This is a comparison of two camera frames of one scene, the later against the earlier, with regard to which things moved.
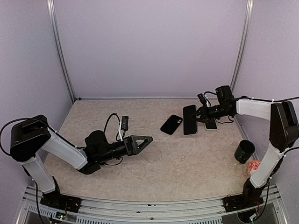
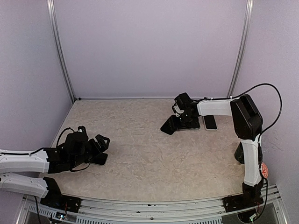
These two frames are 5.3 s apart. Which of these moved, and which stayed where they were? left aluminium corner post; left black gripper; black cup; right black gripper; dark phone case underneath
Moved: right black gripper; left black gripper
Stayed: left aluminium corner post; black cup; dark phone case underneath
